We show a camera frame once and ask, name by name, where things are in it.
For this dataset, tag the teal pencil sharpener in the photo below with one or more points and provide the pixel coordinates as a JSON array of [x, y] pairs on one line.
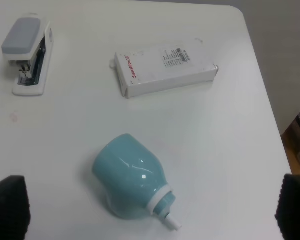
[[134, 181]]

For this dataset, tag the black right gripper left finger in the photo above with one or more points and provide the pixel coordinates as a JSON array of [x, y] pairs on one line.
[[15, 215]]

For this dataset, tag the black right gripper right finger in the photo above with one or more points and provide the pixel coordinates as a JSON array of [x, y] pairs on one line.
[[288, 209]]

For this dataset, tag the white Snowhite cardboard box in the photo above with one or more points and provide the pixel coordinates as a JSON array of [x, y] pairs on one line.
[[163, 67]]

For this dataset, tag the white grey stapler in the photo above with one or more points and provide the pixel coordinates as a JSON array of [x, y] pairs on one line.
[[28, 47]]

